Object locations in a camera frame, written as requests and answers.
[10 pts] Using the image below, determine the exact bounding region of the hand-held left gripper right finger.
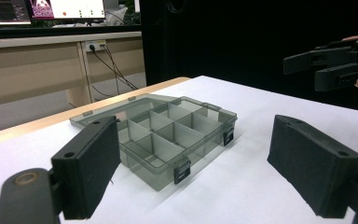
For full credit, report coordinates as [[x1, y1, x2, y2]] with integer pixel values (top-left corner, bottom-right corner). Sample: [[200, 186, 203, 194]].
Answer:
[[267, 114, 358, 219]]

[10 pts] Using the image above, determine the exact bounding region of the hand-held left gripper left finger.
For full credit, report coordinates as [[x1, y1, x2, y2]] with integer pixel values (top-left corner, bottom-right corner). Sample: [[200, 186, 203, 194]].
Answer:
[[50, 115, 122, 220]]

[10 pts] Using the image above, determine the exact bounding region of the transparent grey plastic compartment box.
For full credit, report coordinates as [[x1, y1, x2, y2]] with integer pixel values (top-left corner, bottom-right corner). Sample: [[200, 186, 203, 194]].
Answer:
[[69, 92, 239, 192]]

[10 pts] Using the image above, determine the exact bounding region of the black curtain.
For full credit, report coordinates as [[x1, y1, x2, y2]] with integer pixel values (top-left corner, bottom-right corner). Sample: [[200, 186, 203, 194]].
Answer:
[[139, 0, 358, 111]]

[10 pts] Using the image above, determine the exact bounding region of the wooden office desk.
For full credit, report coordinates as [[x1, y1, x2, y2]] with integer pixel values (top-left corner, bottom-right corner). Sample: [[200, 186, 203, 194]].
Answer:
[[0, 30, 147, 109]]

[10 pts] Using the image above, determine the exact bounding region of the white power socket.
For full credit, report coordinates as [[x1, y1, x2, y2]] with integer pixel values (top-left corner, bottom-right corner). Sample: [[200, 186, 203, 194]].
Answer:
[[84, 39, 107, 52]]

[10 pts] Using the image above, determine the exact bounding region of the white screen computer monitor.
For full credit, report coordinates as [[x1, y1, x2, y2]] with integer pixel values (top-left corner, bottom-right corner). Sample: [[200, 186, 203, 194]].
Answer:
[[23, 0, 107, 25]]

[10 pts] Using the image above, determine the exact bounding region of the dark screen computer monitor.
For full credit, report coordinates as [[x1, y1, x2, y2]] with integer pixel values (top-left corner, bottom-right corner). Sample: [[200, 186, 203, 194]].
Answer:
[[0, 0, 33, 26]]

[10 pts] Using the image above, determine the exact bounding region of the black power cable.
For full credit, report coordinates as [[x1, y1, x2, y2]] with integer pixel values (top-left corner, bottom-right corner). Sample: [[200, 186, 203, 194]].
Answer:
[[102, 45, 121, 95], [89, 45, 139, 91]]

